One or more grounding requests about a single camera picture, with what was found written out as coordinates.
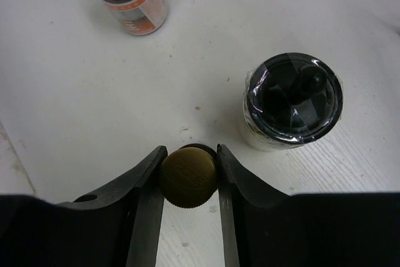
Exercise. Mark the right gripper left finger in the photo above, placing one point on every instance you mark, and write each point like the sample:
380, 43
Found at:
117, 224

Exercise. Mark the small yellow label bottle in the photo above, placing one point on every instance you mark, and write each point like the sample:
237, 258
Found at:
188, 176

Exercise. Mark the black cap spice shaker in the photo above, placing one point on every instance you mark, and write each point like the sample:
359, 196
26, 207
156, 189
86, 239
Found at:
290, 100

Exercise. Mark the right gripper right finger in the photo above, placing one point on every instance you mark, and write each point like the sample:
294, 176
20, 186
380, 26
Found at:
262, 226

